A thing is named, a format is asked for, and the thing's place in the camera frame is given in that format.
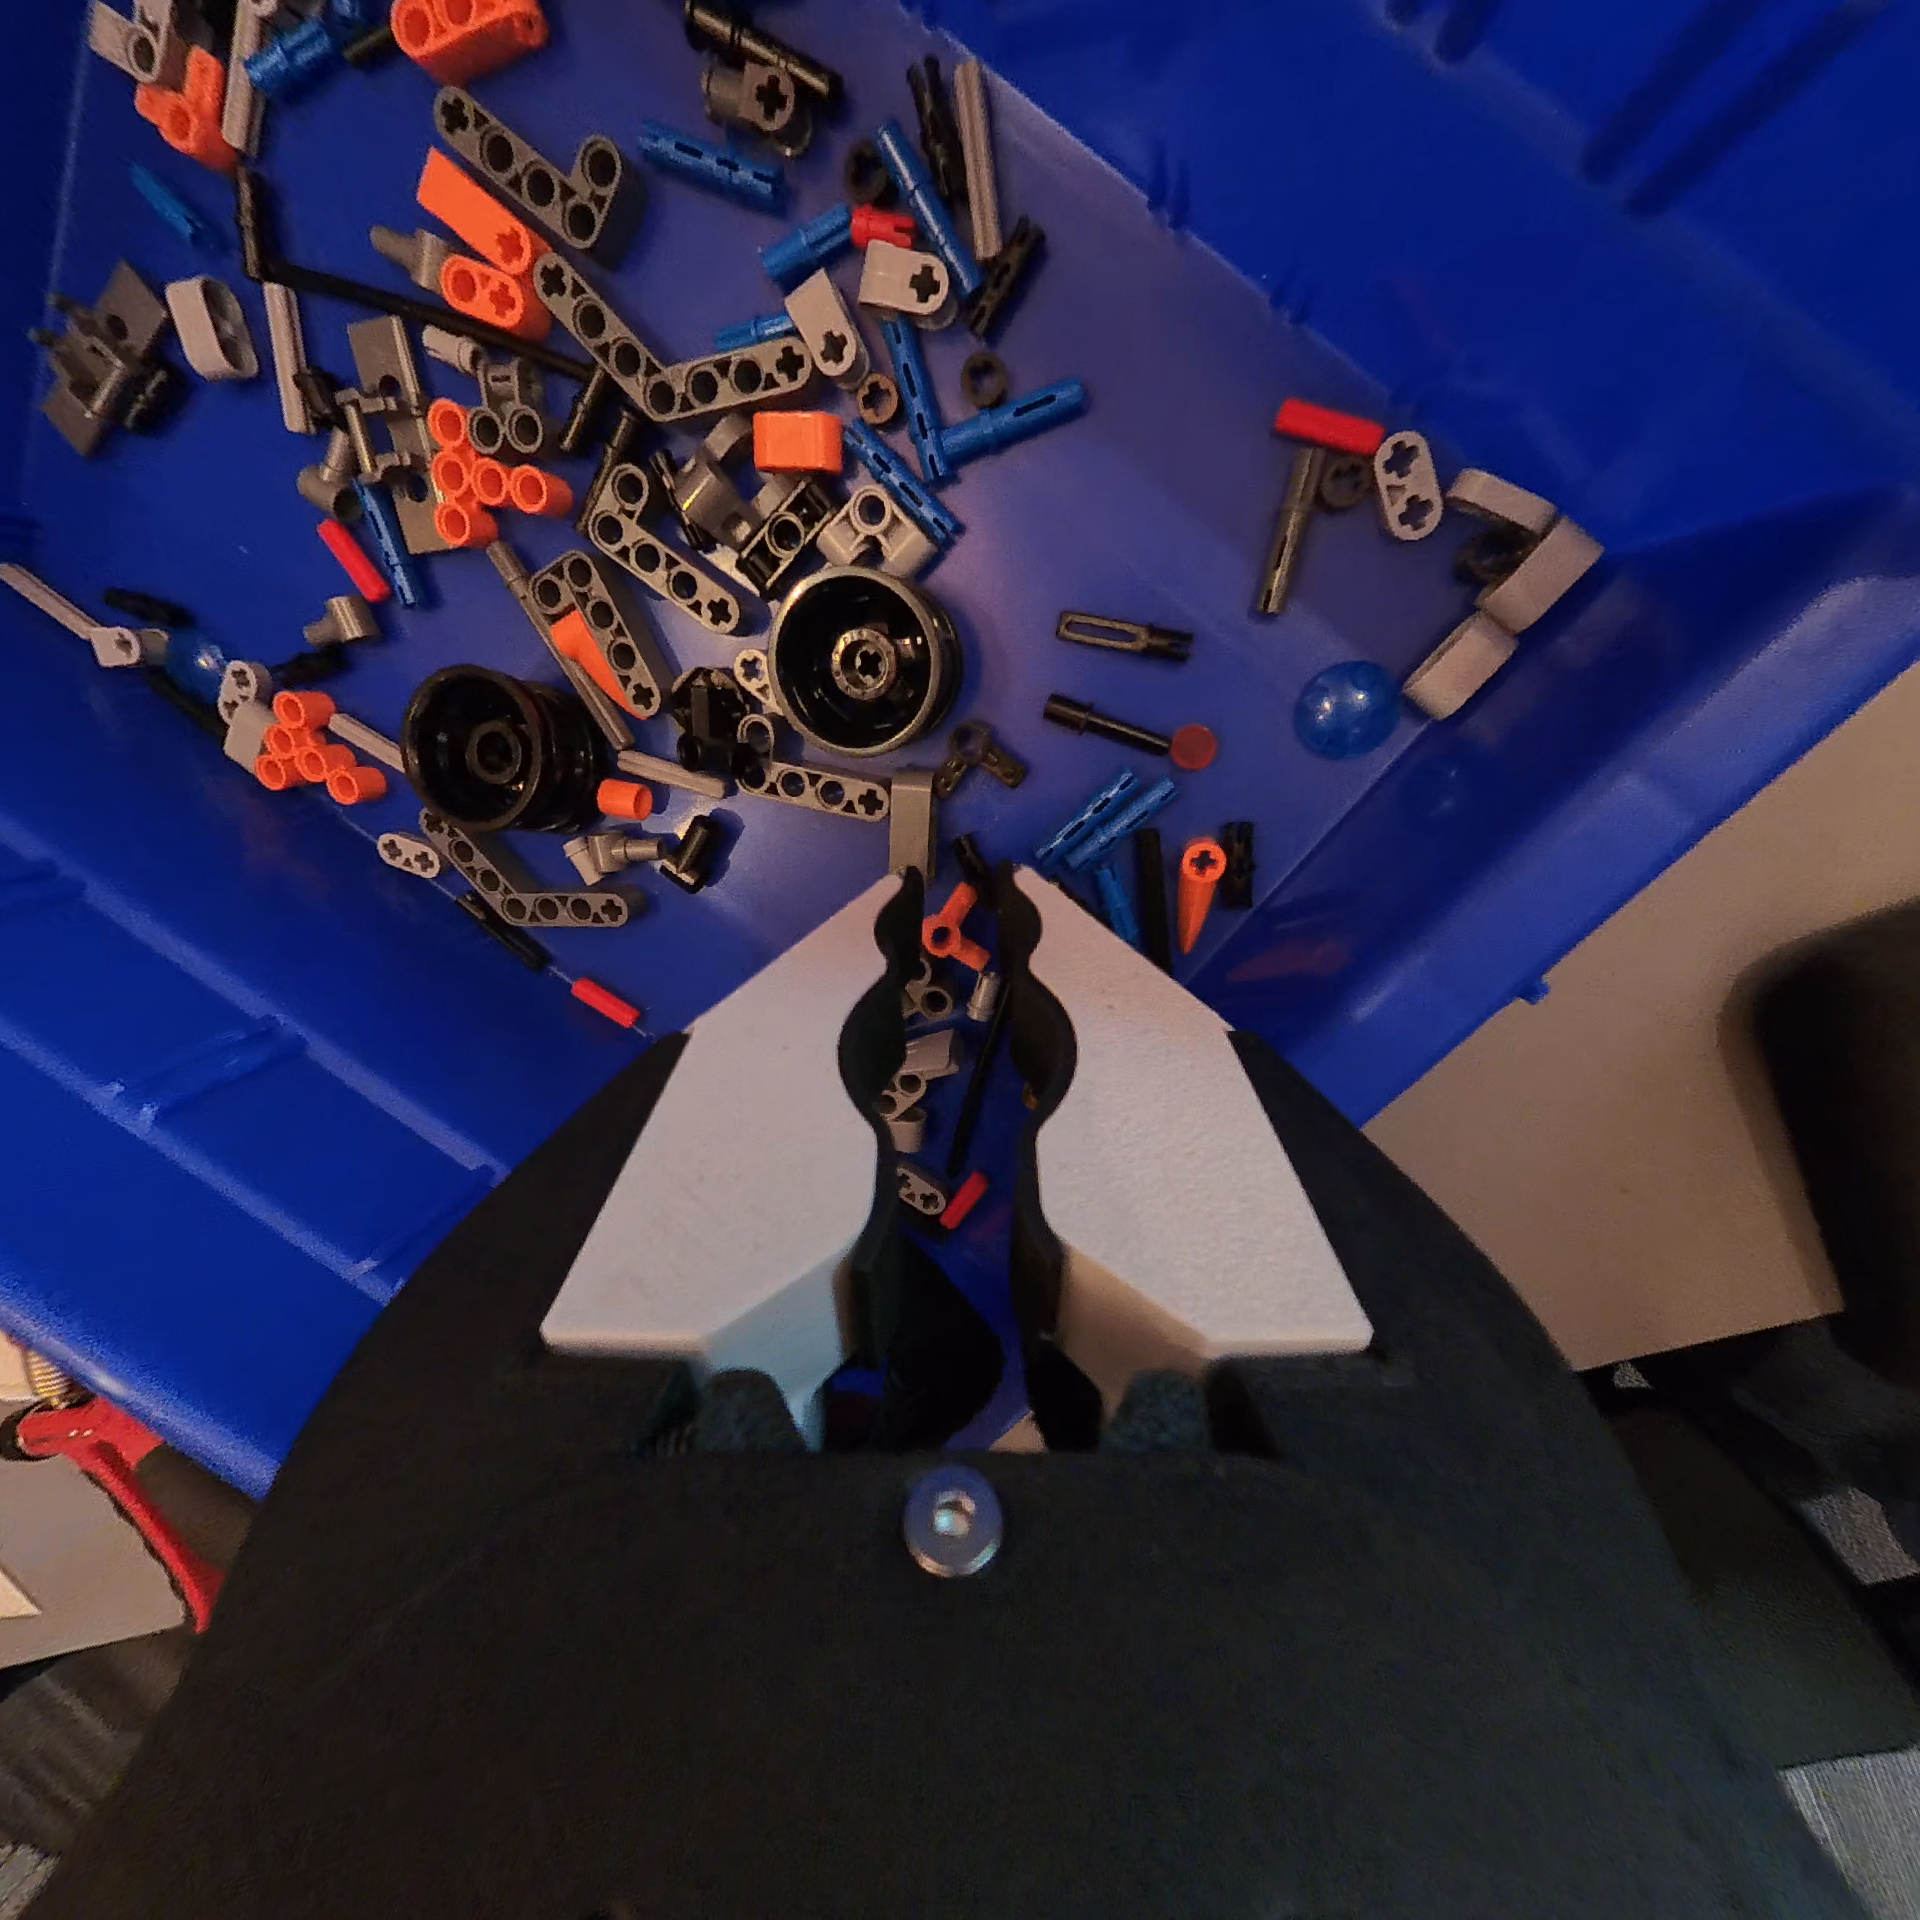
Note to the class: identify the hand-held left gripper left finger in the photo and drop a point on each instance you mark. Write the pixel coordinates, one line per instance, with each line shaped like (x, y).
(705, 1200)

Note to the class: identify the black toy wheel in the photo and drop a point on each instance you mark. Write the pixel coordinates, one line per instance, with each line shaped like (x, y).
(497, 750)
(861, 666)

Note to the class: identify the blue translucent ball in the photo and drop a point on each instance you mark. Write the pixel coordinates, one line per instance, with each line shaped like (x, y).
(1342, 714)

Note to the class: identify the blue plastic bin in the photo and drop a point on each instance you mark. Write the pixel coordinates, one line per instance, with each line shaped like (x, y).
(1503, 303)

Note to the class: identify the red plastic tool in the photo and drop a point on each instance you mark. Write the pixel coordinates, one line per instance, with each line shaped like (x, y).
(107, 1438)

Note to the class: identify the pile of toy building parts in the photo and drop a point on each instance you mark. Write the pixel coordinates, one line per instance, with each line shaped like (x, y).
(468, 478)

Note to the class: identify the orange pin connector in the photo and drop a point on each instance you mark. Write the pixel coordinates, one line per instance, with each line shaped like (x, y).
(951, 914)

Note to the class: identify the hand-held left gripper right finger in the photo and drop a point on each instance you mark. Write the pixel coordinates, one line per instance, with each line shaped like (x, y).
(1218, 1200)

